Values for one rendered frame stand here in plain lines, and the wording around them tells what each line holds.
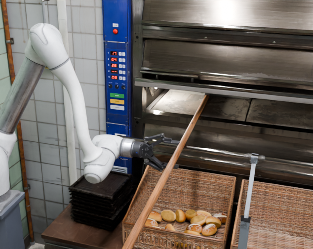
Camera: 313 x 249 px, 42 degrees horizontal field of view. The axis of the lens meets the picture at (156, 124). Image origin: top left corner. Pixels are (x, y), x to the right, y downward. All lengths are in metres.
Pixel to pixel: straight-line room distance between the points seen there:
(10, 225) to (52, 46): 0.84
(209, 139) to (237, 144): 0.16
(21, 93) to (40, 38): 0.33
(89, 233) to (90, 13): 1.26
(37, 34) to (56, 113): 1.06
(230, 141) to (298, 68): 0.57
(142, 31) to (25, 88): 0.76
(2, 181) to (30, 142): 1.04
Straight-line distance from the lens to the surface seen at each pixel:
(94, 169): 1.83
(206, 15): 2.26
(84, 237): 2.44
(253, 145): 2.44
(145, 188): 2.58
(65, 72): 1.82
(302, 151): 2.45
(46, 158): 2.95
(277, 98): 2.16
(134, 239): 1.39
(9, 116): 2.04
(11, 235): 2.09
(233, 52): 2.29
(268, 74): 2.27
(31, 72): 1.98
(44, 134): 2.87
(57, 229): 2.52
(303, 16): 2.23
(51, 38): 1.79
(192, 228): 2.41
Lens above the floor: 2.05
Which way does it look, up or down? 22 degrees down
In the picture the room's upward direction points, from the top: 1 degrees clockwise
